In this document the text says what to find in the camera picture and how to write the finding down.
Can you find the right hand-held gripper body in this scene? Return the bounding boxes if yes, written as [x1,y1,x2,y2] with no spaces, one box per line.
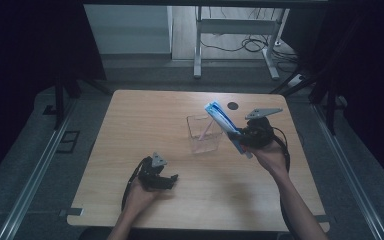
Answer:
[242,106,284,150]

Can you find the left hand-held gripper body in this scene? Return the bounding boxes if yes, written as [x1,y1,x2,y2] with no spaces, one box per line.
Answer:
[137,151,169,193]

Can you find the white and blue toothpaste tube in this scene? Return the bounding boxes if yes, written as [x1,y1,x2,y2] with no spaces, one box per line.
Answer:
[203,101,254,160]

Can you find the clear plastic square container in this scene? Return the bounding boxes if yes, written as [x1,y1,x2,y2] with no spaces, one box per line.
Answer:
[186,113,224,155]

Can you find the person's left hand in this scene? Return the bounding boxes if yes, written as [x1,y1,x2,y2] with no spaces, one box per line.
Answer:
[124,180,163,215]

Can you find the person's right hand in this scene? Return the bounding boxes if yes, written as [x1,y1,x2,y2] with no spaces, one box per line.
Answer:
[245,138,290,182]

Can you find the white power strip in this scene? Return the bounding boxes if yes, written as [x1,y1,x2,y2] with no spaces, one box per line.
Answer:
[287,74,306,89]

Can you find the black metal stand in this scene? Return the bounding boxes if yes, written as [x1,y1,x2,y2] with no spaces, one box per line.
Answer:
[269,66,339,136]
[53,74,114,132]

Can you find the dark curtain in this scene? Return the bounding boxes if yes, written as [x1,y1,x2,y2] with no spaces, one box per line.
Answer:
[281,0,384,188]
[0,0,108,191]

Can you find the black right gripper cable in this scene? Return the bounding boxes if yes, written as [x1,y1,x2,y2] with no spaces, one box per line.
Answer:
[269,125,292,175]

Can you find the black floor cables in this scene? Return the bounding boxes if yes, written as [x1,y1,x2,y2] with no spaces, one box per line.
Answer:
[200,7,302,73]

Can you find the grey metal floor rail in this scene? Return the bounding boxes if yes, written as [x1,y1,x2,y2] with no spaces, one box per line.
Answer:
[310,103,384,240]
[0,99,78,240]

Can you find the white metal desk frame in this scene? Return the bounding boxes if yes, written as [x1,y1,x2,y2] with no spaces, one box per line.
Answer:
[193,5,291,81]

